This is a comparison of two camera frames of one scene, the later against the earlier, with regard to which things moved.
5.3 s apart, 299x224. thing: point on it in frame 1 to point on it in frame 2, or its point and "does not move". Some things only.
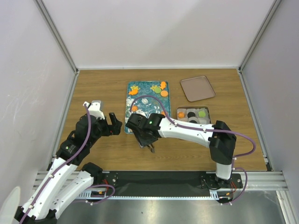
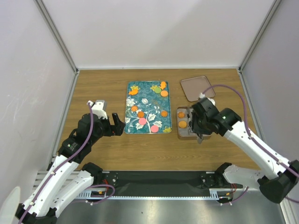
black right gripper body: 143,140 to 198,124
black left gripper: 113,129 does not move
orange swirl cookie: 181,115 does not move
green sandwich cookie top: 158,90 does not move
